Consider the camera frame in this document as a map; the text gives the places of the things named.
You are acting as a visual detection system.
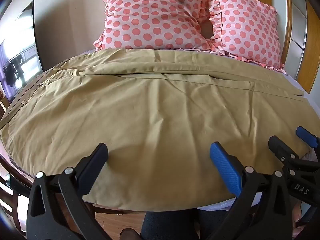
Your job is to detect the person's leg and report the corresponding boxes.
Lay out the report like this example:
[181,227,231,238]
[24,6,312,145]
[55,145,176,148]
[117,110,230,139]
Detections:
[140,209,253,240]

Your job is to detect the wooden headboard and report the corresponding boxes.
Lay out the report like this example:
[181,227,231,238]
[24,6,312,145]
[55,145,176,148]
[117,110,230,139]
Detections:
[251,0,320,95]

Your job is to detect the khaki pants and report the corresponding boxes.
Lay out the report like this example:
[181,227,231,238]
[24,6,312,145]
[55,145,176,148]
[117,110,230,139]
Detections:
[0,48,313,212]

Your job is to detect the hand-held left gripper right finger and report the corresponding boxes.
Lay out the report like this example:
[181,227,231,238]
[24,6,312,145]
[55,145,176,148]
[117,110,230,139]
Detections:
[209,141,288,240]

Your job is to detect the black television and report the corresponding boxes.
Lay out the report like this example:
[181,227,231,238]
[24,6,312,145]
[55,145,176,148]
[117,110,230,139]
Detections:
[0,0,43,103]

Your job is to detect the khaki trousers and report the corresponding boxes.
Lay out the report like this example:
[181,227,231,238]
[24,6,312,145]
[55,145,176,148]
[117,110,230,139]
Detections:
[0,47,320,212]

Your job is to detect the pink polka dot pillow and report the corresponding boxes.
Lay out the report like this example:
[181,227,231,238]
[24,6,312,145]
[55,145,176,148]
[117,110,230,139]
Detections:
[202,0,285,75]
[94,0,218,53]

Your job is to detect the person's right hand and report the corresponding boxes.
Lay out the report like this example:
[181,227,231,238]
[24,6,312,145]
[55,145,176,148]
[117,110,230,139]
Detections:
[291,201,311,238]

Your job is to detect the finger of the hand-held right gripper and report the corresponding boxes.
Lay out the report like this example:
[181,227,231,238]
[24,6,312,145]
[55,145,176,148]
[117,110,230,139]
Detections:
[268,135,305,178]
[296,126,320,156]

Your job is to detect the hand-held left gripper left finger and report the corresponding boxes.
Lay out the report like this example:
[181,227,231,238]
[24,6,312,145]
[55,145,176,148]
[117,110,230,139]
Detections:
[26,143,108,240]

